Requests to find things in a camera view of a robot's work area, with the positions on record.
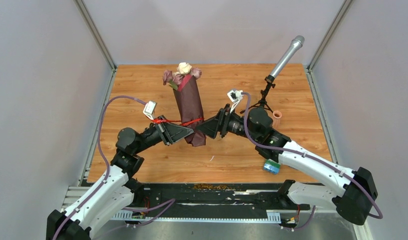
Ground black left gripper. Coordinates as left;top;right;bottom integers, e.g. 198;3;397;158
134;115;194;155

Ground pink ribbed vase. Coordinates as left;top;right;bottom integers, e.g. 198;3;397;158
272;110;282;129

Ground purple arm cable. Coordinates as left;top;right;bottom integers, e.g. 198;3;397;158
51;95;147;240
241;92;383;220

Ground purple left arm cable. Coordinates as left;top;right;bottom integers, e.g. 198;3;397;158
51;95;147;240

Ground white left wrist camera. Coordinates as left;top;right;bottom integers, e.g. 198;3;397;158
143;100;157;121

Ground black tripod stand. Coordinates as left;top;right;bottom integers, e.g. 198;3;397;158
246;75;275;113

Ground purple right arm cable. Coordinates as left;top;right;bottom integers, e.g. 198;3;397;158
241;92;383;220

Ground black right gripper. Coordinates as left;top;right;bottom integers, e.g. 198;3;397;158
195;103;260;142

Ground silver microphone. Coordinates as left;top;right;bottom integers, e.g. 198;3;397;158
267;35;305;82

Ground colourful toy block stack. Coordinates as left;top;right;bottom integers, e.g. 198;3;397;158
263;159;281;175

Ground red ribbon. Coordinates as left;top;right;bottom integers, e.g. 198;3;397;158
152;117;204;127

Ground maroon flower bouquet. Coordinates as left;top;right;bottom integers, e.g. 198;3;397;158
162;62;206;147

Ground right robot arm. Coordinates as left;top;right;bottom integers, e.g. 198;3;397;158
196;105;383;226

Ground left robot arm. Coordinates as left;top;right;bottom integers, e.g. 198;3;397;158
46;116;194;240

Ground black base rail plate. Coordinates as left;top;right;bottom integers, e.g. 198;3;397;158
128;183;311;219

